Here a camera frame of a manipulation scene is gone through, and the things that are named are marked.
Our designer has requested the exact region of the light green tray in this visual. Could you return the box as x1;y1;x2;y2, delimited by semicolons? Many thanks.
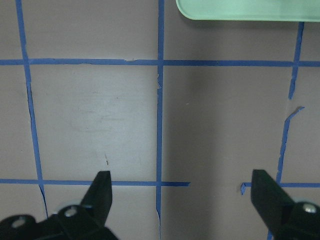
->
176;0;320;22

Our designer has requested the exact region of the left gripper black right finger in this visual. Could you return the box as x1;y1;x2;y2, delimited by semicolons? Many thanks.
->
250;169;297;232

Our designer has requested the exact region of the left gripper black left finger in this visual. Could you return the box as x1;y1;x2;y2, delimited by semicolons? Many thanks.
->
80;171;112;226

